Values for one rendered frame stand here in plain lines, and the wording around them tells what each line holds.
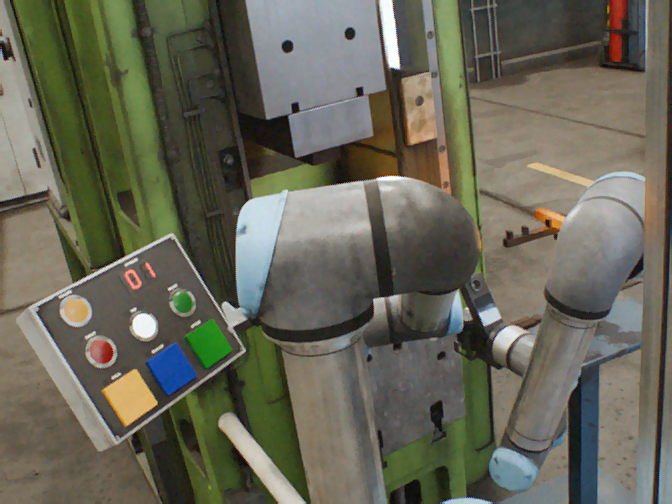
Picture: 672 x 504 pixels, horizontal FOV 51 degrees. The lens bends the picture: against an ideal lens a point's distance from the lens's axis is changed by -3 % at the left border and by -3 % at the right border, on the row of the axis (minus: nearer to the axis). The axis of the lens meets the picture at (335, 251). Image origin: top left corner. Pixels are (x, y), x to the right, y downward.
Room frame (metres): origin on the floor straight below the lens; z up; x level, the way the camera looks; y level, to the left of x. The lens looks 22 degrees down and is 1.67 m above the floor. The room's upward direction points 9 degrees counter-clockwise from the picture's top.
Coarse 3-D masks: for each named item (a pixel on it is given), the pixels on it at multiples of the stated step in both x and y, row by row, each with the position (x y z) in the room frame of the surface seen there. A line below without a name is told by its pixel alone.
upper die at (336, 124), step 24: (360, 96) 1.61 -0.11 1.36; (240, 120) 1.79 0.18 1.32; (264, 120) 1.65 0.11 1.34; (288, 120) 1.53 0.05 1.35; (312, 120) 1.56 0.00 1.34; (336, 120) 1.58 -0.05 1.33; (360, 120) 1.61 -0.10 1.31; (264, 144) 1.68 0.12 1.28; (288, 144) 1.55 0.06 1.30; (312, 144) 1.55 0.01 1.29; (336, 144) 1.58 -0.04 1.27
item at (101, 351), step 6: (96, 342) 1.13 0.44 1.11; (102, 342) 1.14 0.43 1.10; (108, 342) 1.15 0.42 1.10; (90, 348) 1.12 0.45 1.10; (96, 348) 1.12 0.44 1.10; (102, 348) 1.13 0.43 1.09; (108, 348) 1.14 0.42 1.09; (90, 354) 1.11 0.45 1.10; (96, 354) 1.12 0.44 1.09; (102, 354) 1.12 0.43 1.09; (108, 354) 1.13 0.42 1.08; (96, 360) 1.11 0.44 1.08; (102, 360) 1.12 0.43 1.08; (108, 360) 1.12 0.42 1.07
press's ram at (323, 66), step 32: (224, 0) 1.61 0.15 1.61; (256, 0) 1.52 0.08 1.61; (288, 0) 1.55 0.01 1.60; (320, 0) 1.58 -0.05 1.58; (352, 0) 1.61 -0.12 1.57; (224, 32) 1.65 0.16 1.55; (256, 32) 1.52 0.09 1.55; (288, 32) 1.55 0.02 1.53; (320, 32) 1.58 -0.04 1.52; (352, 32) 1.61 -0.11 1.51; (256, 64) 1.51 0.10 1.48; (288, 64) 1.54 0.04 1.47; (320, 64) 1.57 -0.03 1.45; (352, 64) 1.61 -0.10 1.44; (256, 96) 1.54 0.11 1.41; (288, 96) 1.54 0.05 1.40; (320, 96) 1.57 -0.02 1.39; (352, 96) 1.60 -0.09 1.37
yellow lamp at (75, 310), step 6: (72, 300) 1.16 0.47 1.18; (78, 300) 1.17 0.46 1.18; (66, 306) 1.15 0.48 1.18; (72, 306) 1.15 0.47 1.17; (78, 306) 1.16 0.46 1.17; (84, 306) 1.17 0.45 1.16; (66, 312) 1.14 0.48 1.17; (72, 312) 1.15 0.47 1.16; (78, 312) 1.15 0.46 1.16; (84, 312) 1.16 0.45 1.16; (72, 318) 1.14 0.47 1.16; (78, 318) 1.15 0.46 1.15; (84, 318) 1.15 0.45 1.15
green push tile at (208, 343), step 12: (204, 324) 1.27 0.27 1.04; (192, 336) 1.24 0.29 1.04; (204, 336) 1.25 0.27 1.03; (216, 336) 1.27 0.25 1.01; (192, 348) 1.23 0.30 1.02; (204, 348) 1.23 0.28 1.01; (216, 348) 1.25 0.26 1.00; (228, 348) 1.26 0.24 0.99; (204, 360) 1.22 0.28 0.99; (216, 360) 1.23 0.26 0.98
